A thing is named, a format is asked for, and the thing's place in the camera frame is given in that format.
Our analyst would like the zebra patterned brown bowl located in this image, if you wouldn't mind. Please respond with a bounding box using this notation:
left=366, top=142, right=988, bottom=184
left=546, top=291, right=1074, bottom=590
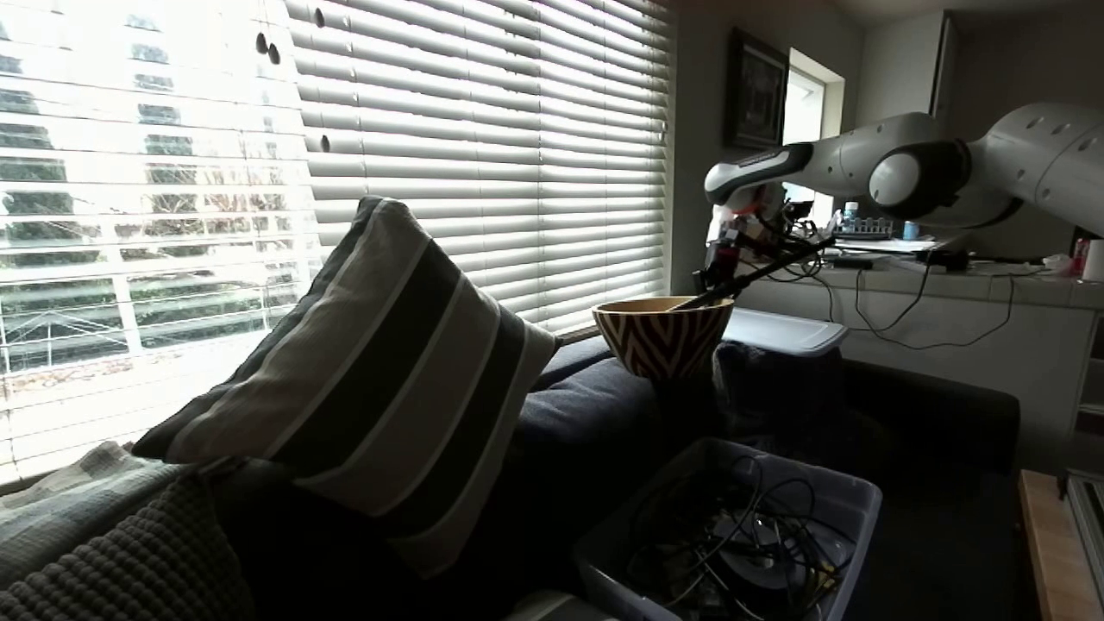
left=591, top=295, right=738, bottom=385

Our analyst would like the white counter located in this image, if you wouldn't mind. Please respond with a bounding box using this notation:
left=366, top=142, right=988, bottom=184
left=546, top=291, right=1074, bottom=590
left=735, top=234, right=1104, bottom=466

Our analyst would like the black hanging cable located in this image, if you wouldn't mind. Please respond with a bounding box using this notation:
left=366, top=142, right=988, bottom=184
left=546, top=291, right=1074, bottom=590
left=849, top=265, right=1021, bottom=357

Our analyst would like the grey knit blanket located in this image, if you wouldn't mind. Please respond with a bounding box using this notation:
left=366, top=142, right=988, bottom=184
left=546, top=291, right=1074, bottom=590
left=0, top=441, right=260, bottom=621

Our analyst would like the white flat tray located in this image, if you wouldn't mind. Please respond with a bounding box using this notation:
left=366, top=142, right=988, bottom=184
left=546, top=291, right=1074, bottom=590
left=722, top=303, right=851, bottom=364

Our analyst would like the clear plastic storage box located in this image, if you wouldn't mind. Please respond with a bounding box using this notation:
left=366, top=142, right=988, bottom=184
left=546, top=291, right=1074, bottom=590
left=569, top=436, right=885, bottom=621

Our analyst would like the black tangled cable bundle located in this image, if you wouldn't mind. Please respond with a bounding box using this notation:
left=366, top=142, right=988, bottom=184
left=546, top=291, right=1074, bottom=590
left=626, top=451, right=864, bottom=621

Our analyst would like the dark framed wall picture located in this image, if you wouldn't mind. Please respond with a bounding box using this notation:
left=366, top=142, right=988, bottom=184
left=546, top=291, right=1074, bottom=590
left=722, top=29, right=793, bottom=155

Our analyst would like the dark grey fabric sofa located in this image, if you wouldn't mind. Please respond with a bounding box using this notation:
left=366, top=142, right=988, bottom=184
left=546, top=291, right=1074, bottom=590
left=0, top=331, right=1028, bottom=621

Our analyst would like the grey white striped pillow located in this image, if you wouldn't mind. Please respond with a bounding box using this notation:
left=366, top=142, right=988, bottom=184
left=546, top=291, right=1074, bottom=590
left=130, top=197, right=563, bottom=581

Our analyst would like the light wooden table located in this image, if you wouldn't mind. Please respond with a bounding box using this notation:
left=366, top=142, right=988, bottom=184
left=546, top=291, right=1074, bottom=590
left=1015, top=466, right=1104, bottom=621

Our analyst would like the bright window opening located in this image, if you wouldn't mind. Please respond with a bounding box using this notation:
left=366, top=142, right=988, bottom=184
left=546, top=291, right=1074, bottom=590
left=784, top=44, right=849, bottom=227

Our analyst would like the white horizontal window blind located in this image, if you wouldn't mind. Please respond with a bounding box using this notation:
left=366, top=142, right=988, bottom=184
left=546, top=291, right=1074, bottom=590
left=0, top=0, right=322, bottom=488
left=284, top=0, right=680, bottom=343

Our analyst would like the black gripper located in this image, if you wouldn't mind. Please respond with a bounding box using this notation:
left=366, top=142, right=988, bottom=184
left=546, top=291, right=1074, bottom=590
left=691, top=192, right=826, bottom=309

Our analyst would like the stack of papers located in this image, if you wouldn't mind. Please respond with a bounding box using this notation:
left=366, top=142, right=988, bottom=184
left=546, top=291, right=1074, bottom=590
left=833, top=230, right=960, bottom=261

